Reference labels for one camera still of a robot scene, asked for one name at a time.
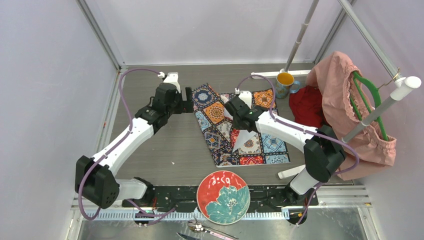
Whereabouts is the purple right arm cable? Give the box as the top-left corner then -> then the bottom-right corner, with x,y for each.
235,74 -> 360,226

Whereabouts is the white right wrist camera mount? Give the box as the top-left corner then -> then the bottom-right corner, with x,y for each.
234,88 -> 253,108

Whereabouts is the pink fabric garment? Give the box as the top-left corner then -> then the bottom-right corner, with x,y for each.
305,51 -> 397,181

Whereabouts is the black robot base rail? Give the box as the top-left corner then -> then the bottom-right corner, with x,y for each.
121,184 -> 320,214

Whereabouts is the green clothes hanger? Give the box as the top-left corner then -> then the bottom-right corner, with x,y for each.
349,70 -> 388,143

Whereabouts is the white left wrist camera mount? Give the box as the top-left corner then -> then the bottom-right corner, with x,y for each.
157,71 -> 181,93

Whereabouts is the metal spoon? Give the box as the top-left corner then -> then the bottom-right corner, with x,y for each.
187,220 -> 239,240

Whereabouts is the red plate with teal flower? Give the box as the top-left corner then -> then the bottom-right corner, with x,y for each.
196,170 -> 251,225

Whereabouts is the metal knife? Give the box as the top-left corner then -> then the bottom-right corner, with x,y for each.
176,232 -> 201,240

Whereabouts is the white and grey clothes rack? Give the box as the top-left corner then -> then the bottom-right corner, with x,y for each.
250,0 -> 423,181

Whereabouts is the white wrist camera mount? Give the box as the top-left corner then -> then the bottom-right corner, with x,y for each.
157,71 -> 181,93
234,88 -> 253,108

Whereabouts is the blue mug with yellow inside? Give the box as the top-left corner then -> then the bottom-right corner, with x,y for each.
275,72 -> 301,99

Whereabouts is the red cloth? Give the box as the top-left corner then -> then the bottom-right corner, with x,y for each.
289,85 -> 331,128

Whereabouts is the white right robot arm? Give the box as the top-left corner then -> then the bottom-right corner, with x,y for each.
224,96 -> 347,205

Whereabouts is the colourful patterned placemat cloth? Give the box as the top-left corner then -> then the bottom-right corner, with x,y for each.
192,83 -> 290,168

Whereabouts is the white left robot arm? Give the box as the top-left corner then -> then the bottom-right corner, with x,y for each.
75,83 -> 194,209

